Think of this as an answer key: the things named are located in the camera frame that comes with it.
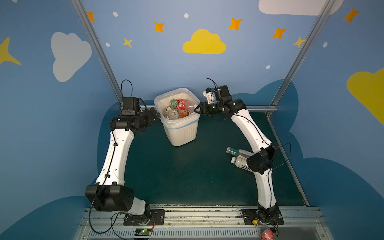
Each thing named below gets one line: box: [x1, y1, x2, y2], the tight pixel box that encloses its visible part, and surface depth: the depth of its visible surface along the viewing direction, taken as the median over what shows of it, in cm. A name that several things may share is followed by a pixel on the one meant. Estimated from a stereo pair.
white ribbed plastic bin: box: [163, 120, 199, 147], surface depth 94 cm
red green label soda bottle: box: [170, 99, 195, 111], surface depth 92 cm
